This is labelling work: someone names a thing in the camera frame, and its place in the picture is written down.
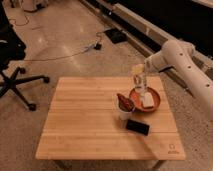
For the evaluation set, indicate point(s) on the wooden table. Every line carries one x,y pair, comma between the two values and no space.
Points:
83,123

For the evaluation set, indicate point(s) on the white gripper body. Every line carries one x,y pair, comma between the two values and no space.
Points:
138,69

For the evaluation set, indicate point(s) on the black smartphone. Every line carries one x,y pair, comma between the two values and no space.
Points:
137,127

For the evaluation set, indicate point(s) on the black floor mat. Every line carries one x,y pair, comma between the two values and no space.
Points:
115,35

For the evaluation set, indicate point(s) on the black power adapter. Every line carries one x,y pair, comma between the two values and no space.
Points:
98,46

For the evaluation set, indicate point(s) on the grey metal rail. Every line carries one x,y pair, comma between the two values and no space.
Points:
155,21

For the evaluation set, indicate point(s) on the brown snack in cup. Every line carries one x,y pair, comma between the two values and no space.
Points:
125,102

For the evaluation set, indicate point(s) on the white cup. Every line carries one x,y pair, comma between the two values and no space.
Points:
124,114

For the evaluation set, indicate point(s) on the orange ceramic bowl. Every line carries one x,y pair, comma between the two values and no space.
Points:
136,98

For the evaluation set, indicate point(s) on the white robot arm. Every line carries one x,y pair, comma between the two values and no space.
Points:
178,54

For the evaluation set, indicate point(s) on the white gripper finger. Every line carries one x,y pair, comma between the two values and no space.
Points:
137,83
144,81

